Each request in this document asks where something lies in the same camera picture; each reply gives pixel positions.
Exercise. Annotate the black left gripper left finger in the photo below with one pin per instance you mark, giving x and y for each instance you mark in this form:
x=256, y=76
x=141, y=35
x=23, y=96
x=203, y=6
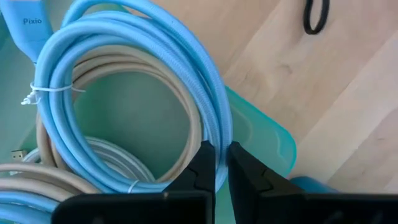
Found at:
x=186, y=205

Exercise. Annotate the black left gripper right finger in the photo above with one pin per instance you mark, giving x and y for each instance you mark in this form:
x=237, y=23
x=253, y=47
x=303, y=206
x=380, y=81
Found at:
x=264, y=205

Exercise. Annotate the translucent teal plastic bin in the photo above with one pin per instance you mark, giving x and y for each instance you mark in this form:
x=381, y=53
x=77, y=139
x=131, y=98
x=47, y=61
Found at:
x=130, y=118

